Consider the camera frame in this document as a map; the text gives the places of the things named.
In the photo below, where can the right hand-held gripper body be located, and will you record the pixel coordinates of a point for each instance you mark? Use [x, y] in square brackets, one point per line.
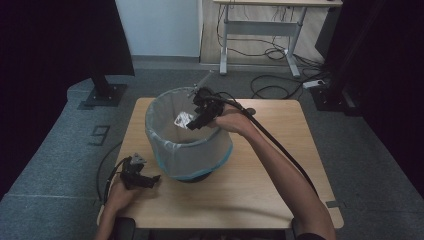
[206, 101]

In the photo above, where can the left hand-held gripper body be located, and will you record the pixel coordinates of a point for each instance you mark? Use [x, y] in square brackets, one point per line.
[130, 172]

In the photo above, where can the silver wrapper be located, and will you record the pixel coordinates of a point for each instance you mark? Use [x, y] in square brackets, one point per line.
[183, 120]

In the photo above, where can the bin with clear liner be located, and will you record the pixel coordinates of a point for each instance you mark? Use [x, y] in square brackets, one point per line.
[188, 146]

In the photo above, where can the person's left hand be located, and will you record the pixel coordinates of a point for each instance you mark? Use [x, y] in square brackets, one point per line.
[117, 196]

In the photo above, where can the person's right hand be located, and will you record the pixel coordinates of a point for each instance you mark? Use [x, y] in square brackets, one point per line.
[233, 121]

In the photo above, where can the black stand base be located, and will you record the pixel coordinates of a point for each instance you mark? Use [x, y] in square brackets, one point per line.
[106, 95]

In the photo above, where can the white partition panel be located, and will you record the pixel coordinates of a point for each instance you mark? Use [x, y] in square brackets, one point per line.
[160, 26]

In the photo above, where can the white power strip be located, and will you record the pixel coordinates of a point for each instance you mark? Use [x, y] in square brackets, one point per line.
[313, 83]

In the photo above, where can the black metal stand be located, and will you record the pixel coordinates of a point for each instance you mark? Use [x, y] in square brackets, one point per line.
[333, 100]

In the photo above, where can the black box under desk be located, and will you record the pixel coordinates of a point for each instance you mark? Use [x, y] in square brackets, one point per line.
[328, 33]

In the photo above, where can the white desk frame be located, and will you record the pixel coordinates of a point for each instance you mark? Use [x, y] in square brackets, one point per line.
[260, 28]

